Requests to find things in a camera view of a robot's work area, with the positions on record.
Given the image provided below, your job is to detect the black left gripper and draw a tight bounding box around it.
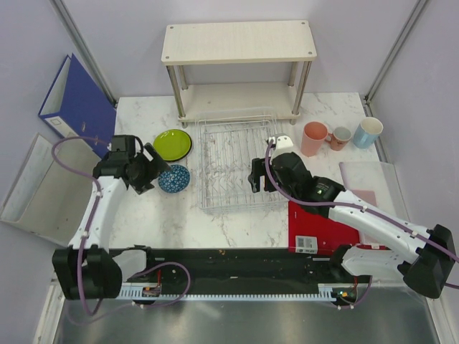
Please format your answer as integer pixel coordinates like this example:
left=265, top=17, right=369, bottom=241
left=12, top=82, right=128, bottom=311
left=129, top=143, right=171, bottom=195

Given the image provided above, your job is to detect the green plastic plate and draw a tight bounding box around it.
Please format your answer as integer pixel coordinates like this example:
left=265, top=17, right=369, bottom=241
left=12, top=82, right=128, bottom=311
left=153, top=129, right=193, bottom=162

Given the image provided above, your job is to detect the red patterned bowl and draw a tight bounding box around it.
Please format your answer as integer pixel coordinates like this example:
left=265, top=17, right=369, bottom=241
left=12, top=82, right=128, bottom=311
left=158, top=164, right=191, bottom=194

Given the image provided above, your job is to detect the pink plastic tumbler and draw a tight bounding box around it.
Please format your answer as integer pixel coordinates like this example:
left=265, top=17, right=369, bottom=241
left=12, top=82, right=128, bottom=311
left=301, top=121, right=330, bottom=157

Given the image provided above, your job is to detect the orange dotted mug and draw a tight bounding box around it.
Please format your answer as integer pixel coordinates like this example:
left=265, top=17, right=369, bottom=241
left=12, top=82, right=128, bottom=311
left=329, top=126, right=352, bottom=151

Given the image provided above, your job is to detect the blue ceramic mug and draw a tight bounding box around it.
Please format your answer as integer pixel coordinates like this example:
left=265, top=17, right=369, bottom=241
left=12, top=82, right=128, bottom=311
left=353, top=117, right=384, bottom=149

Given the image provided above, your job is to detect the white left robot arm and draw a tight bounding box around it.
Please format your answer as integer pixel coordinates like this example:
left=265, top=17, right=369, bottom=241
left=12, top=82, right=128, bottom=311
left=52, top=135, right=170, bottom=301

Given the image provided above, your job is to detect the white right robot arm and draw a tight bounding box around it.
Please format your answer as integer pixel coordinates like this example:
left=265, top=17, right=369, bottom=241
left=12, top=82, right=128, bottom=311
left=248, top=152, right=458, bottom=299

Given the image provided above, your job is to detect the grey folder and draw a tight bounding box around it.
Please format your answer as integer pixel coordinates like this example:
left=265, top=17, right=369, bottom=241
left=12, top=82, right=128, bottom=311
left=1, top=134, right=92, bottom=247

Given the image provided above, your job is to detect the clear plastic sheet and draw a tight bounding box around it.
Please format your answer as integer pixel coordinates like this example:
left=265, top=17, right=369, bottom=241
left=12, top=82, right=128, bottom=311
left=339, top=161, right=413, bottom=248

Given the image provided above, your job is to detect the light wooden two-tier shelf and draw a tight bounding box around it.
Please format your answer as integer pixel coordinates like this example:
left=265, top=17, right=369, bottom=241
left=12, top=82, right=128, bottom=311
left=161, top=19, right=317, bottom=125

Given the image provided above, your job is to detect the white wire dish rack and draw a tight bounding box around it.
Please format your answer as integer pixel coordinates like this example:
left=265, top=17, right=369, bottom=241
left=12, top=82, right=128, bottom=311
left=195, top=107, right=286, bottom=214

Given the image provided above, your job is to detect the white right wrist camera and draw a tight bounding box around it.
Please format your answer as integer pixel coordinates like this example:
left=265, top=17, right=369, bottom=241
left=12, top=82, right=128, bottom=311
left=268, top=134, right=294, bottom=159

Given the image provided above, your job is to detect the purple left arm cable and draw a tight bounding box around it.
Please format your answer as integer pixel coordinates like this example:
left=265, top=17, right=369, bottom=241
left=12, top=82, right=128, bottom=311
left=52, top=135, right=112, bottom=316

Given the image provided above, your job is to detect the blue ring binder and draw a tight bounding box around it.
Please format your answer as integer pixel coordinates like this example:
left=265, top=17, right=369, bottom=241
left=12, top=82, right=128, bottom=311
left=38, top=55, right=116, bottom=158

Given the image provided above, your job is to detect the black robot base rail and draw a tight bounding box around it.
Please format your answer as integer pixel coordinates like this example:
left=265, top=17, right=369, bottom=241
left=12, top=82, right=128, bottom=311
left=129, top=247, right=369, bottom=294

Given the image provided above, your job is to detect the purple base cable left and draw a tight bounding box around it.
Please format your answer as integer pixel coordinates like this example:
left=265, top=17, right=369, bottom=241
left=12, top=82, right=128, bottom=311
left=64, top=262, right=193, bottom=325

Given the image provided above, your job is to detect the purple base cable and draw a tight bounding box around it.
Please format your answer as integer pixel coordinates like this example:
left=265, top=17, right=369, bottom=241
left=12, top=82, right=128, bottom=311
left=64, top=262, right=193, bottom=325
left=331, top=274, right=374, bottom=311

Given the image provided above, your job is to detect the white slotted cable duct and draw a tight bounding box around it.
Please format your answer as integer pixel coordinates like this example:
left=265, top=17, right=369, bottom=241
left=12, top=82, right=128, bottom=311
left=116, top=284, right=336, bottom=302

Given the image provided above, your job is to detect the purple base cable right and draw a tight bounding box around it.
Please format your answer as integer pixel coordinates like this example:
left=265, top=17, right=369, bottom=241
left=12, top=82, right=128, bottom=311
left=331, top=274, right=374, bottom=311

